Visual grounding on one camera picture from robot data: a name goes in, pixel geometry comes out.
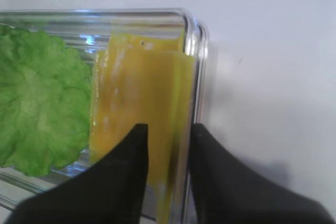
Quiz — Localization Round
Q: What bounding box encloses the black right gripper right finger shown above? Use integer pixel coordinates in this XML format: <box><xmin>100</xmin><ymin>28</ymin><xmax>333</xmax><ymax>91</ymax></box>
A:
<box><xmin>189</xmin><ymin>124</ymin><xmax>335</xmax><ymax>223</ymax></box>

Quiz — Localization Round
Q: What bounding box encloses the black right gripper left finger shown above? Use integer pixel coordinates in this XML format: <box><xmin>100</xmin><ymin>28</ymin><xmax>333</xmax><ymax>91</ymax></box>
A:
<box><xmin>5</xmin><ymin>124</ymin><xmax>149</xmax><ymax>223</ymax></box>

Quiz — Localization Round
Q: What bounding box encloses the yellow cheese slice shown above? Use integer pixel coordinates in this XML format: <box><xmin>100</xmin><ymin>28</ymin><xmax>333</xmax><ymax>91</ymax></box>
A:
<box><xmin>128</xmin><ymin>50</ymin><xmax>195</xmax><ymax>223</ymax></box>

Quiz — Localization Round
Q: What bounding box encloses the clear box with lettuce cheese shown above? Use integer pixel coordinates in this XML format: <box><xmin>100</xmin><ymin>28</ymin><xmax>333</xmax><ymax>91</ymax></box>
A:
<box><xmin>0</xmin><ymin>8</ymin><xmax>210</xmax><ymax>224</ymax></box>

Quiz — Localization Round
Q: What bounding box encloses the yellow cheese stack in box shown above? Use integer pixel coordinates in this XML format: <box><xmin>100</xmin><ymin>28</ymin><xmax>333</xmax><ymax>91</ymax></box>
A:
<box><xmin>89</xmin><ymin>30</ymin><xmax>185</xmax><ymax>164</ymax></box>

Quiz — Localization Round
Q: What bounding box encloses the green lettuce leaf in box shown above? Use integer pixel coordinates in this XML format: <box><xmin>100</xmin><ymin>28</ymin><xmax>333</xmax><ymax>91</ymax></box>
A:
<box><xmin>1</xmin><ymin>25</ymin><xmax>91</xmax><ymax>176</ymax></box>

